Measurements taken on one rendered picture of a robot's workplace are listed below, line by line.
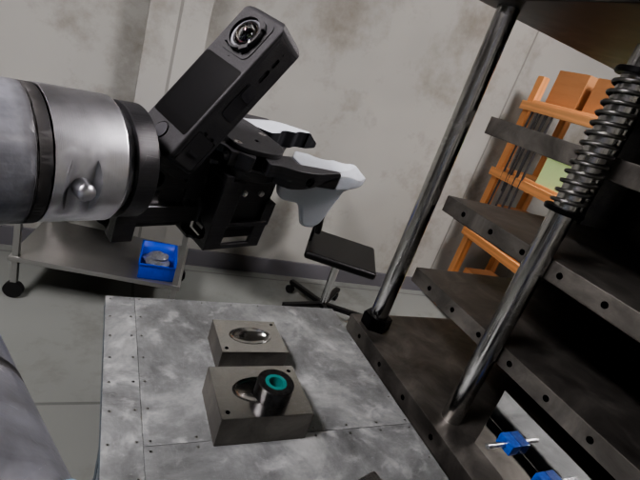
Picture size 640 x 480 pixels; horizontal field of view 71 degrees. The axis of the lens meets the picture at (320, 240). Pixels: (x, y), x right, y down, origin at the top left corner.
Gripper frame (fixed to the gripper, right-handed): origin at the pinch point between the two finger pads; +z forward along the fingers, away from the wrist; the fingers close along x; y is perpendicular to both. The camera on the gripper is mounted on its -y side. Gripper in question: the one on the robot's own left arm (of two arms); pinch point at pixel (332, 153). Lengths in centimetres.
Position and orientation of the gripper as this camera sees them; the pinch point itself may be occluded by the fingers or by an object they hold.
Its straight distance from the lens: 42.5
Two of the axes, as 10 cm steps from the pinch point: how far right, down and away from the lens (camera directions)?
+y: -4.0, 8.2, 4.2
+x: 6.4, 5.7, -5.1
